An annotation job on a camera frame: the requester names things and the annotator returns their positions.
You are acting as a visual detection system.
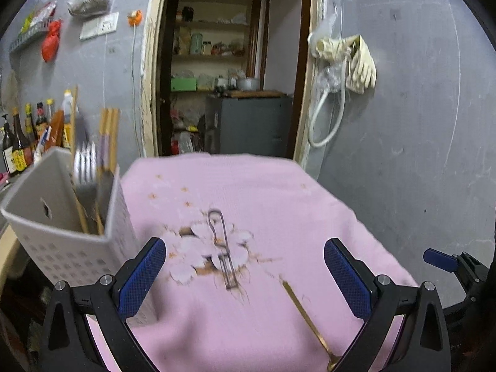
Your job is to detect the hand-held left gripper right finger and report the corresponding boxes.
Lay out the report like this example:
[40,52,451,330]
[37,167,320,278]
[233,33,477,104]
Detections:
[323,237,452,372]

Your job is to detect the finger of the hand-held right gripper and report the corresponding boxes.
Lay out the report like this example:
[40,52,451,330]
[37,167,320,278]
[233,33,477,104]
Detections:
[423,248,480,280]

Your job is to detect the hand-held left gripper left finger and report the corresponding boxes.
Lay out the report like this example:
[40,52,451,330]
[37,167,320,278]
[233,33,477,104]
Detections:
[39,236,167,372]

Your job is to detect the golden spoon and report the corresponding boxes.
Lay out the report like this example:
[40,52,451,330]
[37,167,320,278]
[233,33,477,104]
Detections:
[282,281,343,372]

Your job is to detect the white perforated plastic basket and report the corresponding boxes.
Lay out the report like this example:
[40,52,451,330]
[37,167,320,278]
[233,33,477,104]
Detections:
[0,146,159,326]

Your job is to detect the steel fork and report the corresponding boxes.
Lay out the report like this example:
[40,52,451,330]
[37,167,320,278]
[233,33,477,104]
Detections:
[73,139,97,187]

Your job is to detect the pink cloth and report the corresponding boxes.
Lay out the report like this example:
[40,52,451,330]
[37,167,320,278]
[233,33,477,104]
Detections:
[85,153,423,372]

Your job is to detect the beige kitchen counter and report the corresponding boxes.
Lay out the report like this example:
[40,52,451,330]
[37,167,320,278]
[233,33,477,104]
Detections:
[0,223,21,293]

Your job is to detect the bags on floor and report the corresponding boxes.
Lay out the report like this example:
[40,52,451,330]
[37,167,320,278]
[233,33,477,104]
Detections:
[170,104,206,156]

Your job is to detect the white and blue packet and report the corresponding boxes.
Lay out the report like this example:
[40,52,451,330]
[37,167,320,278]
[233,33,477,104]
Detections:
[33,126,53,163]

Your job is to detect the brown packet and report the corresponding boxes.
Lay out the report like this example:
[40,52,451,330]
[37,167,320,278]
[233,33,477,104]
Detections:
[48,109,65,150]

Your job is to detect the dark bottle yellow label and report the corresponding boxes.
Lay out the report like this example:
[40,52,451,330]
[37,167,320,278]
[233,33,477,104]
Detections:
[11,108,34,171]

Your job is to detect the grey cabinet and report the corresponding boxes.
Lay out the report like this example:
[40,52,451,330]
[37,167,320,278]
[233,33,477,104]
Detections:
[205,95,294,159]

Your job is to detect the dark bottle red cap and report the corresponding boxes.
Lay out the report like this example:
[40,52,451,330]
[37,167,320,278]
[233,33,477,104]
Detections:
[35,102,49,129]

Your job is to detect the brown bottle yellow cap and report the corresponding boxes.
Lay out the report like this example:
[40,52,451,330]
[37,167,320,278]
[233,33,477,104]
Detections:
[24,103,39,144]

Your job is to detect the green box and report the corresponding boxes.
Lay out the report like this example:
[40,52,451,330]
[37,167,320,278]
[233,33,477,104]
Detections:
[170,78,198,92]

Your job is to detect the wooden board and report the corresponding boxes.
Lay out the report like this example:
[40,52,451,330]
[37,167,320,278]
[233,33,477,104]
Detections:
[230,90,288,99]

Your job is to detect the cream rubber gloves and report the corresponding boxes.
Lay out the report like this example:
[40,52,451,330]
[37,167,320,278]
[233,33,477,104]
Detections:
[316,35,377,94]

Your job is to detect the wooden shelf unit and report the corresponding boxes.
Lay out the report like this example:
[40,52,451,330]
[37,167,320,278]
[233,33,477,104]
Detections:
[168,0,263,94]

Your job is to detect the red plastic bag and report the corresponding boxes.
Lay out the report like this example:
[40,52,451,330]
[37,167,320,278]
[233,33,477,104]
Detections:
[41,20,63,63]

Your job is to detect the clear plastic bag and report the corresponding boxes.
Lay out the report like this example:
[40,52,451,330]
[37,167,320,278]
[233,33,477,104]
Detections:
[308,11,340,47]

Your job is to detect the bag of dried goods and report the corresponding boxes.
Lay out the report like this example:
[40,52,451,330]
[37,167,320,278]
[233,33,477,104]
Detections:
[67,0,110,18]

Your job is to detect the red and white packet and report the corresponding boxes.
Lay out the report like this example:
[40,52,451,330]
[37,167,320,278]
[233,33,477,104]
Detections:
[33,2,57,24]

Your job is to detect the white hose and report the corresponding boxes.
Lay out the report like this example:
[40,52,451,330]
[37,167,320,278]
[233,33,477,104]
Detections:
[308,56,347,148]

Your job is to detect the wooden door frame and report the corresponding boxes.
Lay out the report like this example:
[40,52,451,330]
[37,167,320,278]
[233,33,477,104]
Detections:
[140,0,325,179]

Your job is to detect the grey wall rack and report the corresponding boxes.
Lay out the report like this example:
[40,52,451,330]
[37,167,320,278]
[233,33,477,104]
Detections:
[8,23,53,53]

